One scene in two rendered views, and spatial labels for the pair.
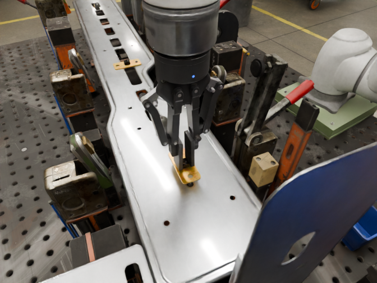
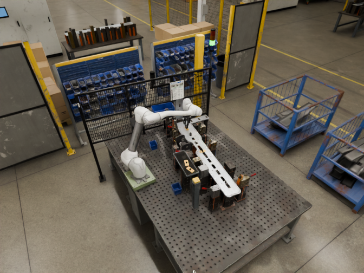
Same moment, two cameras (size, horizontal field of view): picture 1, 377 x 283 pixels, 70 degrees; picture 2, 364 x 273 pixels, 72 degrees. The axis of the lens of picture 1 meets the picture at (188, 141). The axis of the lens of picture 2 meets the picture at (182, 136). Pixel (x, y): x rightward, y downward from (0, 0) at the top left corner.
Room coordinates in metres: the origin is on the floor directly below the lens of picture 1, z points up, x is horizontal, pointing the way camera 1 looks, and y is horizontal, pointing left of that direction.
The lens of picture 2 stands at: (2.98, -0.07, 3.09)
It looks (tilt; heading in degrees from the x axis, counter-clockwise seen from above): 40 degrees down; 180
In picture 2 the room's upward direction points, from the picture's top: 1 degrees counter-clockwise
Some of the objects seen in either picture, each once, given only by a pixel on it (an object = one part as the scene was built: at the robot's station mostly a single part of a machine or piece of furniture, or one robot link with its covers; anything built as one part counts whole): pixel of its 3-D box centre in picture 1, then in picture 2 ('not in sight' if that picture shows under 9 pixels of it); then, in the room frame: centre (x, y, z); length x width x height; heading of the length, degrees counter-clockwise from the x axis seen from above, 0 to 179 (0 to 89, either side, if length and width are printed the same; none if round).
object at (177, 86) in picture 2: not in sight; (176, 90); (-0.21, -0.12, 1.30); 0.23 x 0.02 x 0.31; 113
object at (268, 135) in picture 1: (245, 183); (175, 140); (0.40, -0.14, 0.88); 0.07 x 0.06 x 0.35; 113
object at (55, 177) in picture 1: (91, 217); (201, 135); (0.31, 0.22, 0.87); 0.12 x 0.09 x 0.35; 113
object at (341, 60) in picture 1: (342, 60); (138, 166); (0.93, -0.58, 0.92); 0.18 x 0.16 x 0.22; 43
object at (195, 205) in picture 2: not in sight; (195, 194); (1.35, 0.08, 0.92); 0.08 x 0.08 x 0.44; 23
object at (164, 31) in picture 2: not in sight; (184, 53); (-3.20, 0.04, 0.68); 1.20 x 0.80 x 1.35; 124
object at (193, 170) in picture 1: (183, 163); not in sight; (0.34, 0.01, 1.03); 0.08 x 0.04 x 0.01; 23
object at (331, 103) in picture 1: (322, 87); (140, 175); (0.96, -0.57, 0.79); 0.22 x 0.18 x 0.06; 42
